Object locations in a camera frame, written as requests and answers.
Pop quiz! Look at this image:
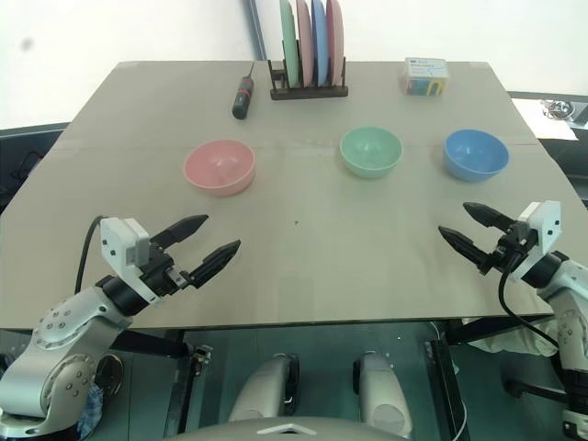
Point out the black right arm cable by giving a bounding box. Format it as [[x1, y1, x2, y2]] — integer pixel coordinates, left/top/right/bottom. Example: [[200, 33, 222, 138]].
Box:
[[499, 270, 564, 356]]

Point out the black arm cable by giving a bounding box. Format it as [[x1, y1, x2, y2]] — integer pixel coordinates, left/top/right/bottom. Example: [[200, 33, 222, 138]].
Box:
[[499, 270, 564, 356], [73, 215, 105, 295]]

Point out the grey robot torso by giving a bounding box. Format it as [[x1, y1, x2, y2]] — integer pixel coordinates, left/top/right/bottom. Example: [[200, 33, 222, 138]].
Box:
[[163, 414, 411, 441]]

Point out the green bowl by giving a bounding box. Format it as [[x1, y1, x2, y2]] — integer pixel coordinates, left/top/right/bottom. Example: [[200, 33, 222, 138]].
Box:
[[339, 127, 404, 180]]

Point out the pink bowl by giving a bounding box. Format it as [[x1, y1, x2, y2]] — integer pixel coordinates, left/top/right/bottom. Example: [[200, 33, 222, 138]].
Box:
[[183, 139, 257, 199]]

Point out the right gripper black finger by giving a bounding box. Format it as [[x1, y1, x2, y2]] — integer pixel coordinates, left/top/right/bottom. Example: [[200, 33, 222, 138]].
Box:
[[437, 224, 496, 276], [462, 201, 518, 233]]

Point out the light pink plate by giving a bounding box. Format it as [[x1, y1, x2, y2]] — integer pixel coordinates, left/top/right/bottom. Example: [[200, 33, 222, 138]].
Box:
[[295, 0, 315, 88]]

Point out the dark wooden plate rack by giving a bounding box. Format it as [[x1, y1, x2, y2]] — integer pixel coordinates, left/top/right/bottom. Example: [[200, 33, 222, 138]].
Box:
[[267, 58, 350, 102]]

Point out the blue bowl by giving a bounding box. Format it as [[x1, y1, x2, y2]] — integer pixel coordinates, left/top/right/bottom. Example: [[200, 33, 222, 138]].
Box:
[[442, 129, 510, 183]]

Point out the green plate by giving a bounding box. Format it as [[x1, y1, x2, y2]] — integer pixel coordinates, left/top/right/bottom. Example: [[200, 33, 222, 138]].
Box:
[[278, 0, 300, 88]]

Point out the clear box of coloured items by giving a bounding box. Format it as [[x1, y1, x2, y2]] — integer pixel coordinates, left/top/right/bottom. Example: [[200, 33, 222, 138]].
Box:
[[398, 56, 450, 98]]

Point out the black table frame bar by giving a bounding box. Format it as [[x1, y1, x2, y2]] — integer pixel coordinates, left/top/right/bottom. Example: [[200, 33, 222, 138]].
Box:
[[108, 328, 195, 360]]

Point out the rose red plate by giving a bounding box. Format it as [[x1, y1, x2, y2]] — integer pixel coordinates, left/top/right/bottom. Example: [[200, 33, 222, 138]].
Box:
[[325, 0, 346, 85]]

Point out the grey side table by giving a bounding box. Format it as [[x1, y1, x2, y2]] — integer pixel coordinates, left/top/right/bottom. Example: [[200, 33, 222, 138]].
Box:
[[506, 90, 588, 141]]

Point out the blue plate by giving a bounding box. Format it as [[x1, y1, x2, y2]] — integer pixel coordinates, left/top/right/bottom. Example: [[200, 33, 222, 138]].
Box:
[[311, 0, 331, 86]]

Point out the silver left robot leg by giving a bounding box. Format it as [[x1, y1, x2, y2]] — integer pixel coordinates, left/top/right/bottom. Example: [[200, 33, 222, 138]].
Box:
[[227, 352, 300, 424]]

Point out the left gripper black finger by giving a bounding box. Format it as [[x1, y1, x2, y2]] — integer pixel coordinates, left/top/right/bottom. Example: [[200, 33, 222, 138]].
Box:
[[187, 238, 243, 290], [149, 213, 210, 252]]

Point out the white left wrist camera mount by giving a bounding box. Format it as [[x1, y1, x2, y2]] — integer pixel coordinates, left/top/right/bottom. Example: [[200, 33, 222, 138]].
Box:
[[99, 217, 163, 307]]

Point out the silver robot leg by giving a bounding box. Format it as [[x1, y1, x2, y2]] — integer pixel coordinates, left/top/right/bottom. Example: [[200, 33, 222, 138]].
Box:
[[227, 352, 300, 424], [352, 350, 413, 438]]

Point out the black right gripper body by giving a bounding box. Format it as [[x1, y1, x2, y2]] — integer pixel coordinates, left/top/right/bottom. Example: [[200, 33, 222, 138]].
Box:
[[492, 221, 537, 275]]

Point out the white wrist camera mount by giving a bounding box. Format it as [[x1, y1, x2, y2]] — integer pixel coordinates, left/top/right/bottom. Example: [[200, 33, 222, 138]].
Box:
[[99, 217, 163, 307], [509, 200, 563, 282]]

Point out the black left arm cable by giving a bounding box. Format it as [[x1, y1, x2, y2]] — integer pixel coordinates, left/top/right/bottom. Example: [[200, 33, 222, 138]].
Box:
[[73, 215, 105, 295]]

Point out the silver right robot leg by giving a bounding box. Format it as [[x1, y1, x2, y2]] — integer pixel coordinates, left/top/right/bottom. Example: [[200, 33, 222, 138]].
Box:
[[352, 350, 413, 438]]

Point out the white plastic bag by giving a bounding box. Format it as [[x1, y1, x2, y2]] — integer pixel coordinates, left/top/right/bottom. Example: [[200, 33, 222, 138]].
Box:
[[462, 314, 560, 358]]

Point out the black screwdriver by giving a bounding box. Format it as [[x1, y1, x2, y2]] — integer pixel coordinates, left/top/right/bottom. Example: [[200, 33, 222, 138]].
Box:
[[231, 61, 257, 121]]

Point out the black cable bundle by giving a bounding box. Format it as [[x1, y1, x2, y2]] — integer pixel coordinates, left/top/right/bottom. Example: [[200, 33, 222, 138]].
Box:
[[543, 97, 576, 122]]

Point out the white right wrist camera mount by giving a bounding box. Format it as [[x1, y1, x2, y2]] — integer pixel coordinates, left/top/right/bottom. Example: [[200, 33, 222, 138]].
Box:
[[509, 200, 563, 282]]

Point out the black desk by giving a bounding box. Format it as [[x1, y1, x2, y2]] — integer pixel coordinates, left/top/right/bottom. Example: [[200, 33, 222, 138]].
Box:
[[0, 120, 71, 210]]

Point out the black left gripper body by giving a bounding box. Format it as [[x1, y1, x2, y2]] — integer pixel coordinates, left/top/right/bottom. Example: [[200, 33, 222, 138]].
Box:
[[137, 244, 193, 302]]

